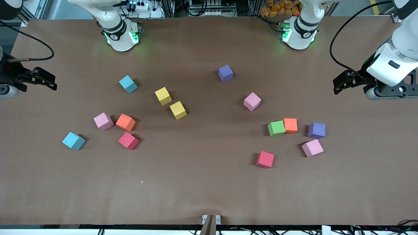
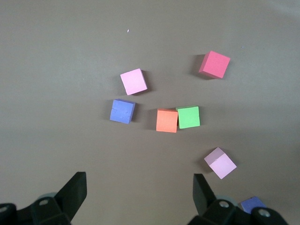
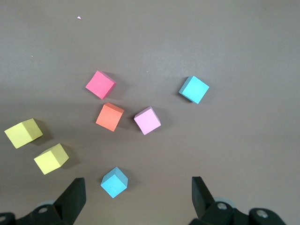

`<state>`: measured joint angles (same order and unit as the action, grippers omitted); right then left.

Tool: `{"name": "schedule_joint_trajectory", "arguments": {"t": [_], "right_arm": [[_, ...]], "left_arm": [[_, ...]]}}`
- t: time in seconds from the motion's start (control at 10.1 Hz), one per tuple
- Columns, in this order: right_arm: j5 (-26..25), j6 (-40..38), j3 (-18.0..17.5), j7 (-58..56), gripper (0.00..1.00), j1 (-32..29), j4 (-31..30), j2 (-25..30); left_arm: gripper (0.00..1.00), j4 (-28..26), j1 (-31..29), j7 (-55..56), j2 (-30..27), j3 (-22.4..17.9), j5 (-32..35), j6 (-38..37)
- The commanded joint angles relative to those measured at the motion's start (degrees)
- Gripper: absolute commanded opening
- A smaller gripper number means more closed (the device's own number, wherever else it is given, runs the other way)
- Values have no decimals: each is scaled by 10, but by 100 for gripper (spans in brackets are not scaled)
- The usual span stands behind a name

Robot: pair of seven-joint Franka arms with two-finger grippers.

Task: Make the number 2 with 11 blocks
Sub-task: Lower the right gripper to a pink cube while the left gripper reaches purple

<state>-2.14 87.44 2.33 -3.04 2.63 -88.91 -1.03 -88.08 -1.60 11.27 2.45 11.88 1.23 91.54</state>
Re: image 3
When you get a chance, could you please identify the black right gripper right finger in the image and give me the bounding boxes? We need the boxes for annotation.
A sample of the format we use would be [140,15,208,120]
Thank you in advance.
[189,176,286,225]

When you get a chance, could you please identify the pink foam cube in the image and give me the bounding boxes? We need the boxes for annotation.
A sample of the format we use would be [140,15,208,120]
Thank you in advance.
[134,106,162,135]

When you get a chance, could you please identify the orange foam cube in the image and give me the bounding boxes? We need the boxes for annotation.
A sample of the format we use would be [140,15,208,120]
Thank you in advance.
[95,102,125,132]

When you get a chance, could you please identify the red foam cube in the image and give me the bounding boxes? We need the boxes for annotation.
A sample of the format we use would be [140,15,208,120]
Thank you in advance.
[85,70,117,100]

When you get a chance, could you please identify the blue foam cube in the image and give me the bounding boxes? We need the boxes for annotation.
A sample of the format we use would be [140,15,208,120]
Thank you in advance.
[178,75,210,105]
[100,166,129,199]

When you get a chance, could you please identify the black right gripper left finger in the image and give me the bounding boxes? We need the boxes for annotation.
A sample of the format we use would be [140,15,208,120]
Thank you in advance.
[0,177,87,225]

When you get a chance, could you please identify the yellow foam cube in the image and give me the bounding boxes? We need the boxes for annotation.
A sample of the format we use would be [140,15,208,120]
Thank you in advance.
[4,118,44,149]
[33,143,70,175]

